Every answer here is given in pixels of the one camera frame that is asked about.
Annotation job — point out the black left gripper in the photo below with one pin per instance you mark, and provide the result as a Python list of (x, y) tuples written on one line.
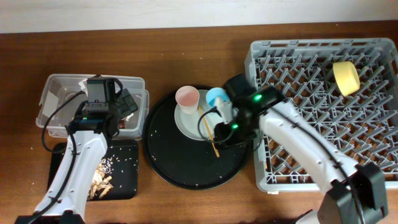
[(127, 105)]

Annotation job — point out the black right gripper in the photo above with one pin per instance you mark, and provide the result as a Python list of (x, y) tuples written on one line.
[(235, 140)]

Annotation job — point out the gold coffee sachet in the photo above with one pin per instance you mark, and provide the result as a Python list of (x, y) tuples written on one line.
[(122, 124)]

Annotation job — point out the blue plastic cup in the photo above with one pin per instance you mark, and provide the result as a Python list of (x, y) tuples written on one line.
[(215, 93)]

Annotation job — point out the wooden chopstick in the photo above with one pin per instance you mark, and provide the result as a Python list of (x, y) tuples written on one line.
[(209, 132)]

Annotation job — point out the white napkin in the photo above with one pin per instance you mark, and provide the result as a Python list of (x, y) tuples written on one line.
[(83, 85)]

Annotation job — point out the grey round plate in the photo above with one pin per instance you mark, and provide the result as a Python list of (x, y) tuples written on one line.
[(187, 123)]

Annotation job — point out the pink plastic cup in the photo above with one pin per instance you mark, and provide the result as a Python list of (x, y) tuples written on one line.
[(187, 98)]

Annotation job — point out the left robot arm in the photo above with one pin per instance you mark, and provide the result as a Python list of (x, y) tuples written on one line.
[(65, 200)]

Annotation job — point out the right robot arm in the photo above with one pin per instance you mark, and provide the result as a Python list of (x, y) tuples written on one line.
[(353, 193)]

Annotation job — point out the clear plastic waste bin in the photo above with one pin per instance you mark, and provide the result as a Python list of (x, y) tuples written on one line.
[(59, 87)]

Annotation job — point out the grey dishwasher rack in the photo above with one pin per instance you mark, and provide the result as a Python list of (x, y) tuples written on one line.
[(363, 125)]

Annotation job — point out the rectangular black tray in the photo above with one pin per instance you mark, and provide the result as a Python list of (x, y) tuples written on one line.
[(124, 154)]

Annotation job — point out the round black tray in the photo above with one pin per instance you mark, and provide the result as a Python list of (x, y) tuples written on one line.
[(184, 162)]

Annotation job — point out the food scraps pile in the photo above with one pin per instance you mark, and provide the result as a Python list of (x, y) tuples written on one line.
[(101, 185)]

